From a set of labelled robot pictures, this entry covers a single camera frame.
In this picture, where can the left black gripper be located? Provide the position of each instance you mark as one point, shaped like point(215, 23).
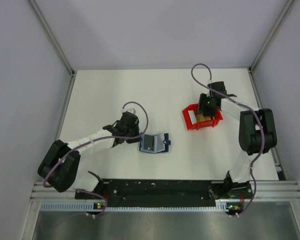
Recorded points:
point(136, 126)

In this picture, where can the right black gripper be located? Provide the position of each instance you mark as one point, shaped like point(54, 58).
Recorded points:
point(202, 108)

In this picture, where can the red plastic bin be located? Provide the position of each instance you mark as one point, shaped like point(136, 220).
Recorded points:
point(191, 122)

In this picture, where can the blue leather card holder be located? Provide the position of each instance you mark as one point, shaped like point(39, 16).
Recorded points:
point(162, 143)

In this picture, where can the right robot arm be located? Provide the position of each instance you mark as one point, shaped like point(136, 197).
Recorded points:
point(256, 135)

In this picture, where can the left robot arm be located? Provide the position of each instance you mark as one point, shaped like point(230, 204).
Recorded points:
point(60, 166)

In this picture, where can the gold credit card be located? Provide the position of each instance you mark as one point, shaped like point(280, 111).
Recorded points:
point(201, 118)

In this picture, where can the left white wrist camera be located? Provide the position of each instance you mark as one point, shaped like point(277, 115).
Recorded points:
point(130, 110)

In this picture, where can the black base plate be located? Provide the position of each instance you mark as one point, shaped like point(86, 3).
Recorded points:
point(160, 201)

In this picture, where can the grey slotted cable duct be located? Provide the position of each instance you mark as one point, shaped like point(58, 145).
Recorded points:
point(91, 207)

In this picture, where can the aluminium front rail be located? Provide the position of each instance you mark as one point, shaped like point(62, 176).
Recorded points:
point(261, 190)

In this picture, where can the right aluminium frame post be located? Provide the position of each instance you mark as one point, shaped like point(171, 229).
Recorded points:
point(272, 34)

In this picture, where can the aluminium frame post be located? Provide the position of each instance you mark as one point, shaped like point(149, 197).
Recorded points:
point(272, 34)
point(50, 36)

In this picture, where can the left aluminium frame post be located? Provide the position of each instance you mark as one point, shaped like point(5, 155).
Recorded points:
point(50, 36)

